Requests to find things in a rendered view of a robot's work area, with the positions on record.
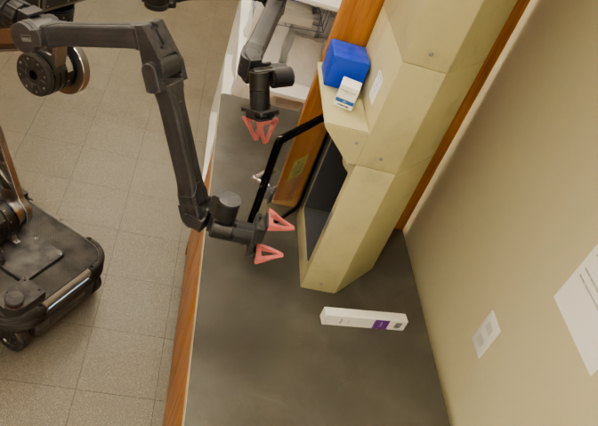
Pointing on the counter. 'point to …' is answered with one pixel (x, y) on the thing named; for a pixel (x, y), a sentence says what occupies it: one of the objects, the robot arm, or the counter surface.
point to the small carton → (347, 93)
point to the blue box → (344, 63)
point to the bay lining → (327, 180)
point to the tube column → (449, 18)
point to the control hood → (343, 122)
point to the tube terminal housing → (383, 161)
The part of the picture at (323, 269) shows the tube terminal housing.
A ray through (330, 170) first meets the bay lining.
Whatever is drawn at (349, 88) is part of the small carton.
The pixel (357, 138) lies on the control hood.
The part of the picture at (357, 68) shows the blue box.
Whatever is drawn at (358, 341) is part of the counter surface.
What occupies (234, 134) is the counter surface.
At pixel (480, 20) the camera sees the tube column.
